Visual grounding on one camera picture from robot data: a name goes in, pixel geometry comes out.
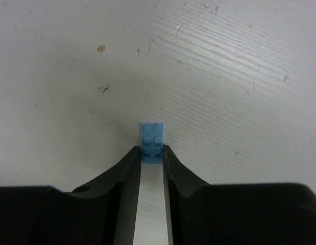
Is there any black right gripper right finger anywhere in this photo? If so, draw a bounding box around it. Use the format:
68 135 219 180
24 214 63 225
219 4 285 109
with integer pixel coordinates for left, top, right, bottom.
162 145 316 244

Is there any light blue lego plate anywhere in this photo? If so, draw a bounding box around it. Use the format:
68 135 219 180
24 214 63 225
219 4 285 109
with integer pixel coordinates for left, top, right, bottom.
140 122 163 164

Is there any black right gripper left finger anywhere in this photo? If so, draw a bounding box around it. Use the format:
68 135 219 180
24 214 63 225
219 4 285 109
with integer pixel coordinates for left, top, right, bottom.
0 146 141 244

